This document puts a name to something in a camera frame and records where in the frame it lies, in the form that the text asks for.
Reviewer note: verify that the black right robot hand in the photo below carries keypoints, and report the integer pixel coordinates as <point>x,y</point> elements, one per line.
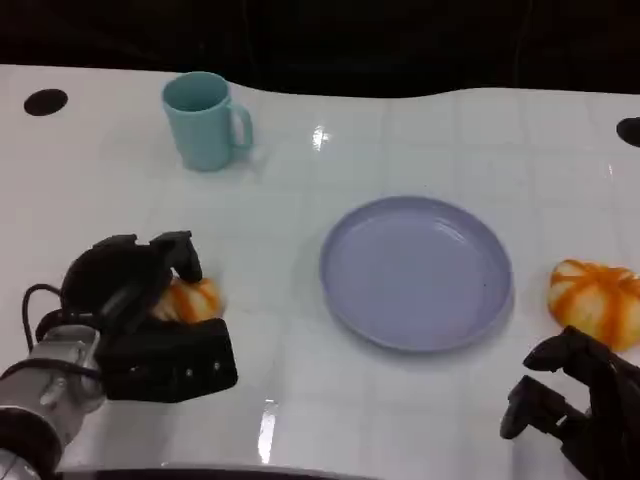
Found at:
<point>612,415</point>

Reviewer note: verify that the orange white toy bread roll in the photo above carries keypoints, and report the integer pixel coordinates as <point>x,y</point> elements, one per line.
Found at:
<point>595,300</point>
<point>195,302</point>

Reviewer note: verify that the pale green mug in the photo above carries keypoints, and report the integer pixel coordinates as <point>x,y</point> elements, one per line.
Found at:
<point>200,132</point>

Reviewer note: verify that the lilac plate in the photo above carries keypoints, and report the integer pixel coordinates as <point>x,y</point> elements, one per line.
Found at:
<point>415,275</point>

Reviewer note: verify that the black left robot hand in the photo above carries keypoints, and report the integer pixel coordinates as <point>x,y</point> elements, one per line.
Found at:
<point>165,365</point>

